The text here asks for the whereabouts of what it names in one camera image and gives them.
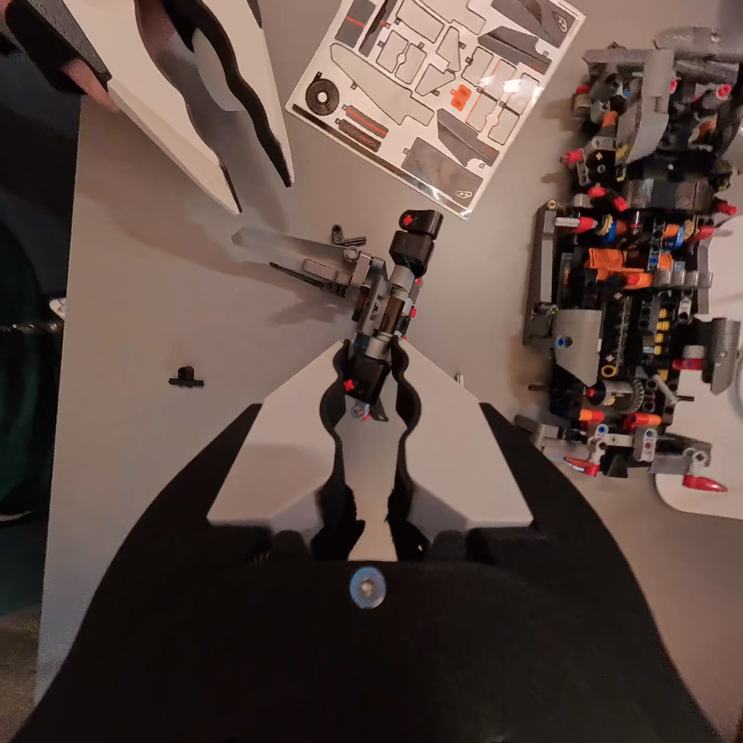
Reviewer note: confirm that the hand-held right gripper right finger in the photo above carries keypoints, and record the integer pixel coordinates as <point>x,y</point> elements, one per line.
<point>464,464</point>

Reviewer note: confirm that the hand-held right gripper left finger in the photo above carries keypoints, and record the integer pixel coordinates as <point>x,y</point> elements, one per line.
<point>273,464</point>

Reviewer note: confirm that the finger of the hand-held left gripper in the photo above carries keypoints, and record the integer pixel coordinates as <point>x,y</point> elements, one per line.
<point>145,87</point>
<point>261,87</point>

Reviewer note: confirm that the grey blade lego assembly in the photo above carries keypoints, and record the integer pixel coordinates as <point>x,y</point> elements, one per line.
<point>278,241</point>

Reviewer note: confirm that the black lego door assembly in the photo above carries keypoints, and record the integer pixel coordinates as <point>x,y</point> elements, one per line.
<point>412,249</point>

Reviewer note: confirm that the black lego axle connector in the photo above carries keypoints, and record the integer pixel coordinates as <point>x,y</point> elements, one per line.
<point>186,378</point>

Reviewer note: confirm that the small black lego pin connector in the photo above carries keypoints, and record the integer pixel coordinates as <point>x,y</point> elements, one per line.
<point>338,233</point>

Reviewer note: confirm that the lego car chassis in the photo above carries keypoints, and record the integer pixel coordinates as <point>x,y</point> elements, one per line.
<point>627,325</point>

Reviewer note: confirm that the person's left hand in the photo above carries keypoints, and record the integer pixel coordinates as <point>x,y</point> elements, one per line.
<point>96,87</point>

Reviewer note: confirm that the sticker sheet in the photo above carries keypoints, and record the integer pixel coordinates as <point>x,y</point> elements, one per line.
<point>418,87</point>

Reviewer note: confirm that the white book stand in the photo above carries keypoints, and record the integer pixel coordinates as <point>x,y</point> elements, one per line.
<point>696,502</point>

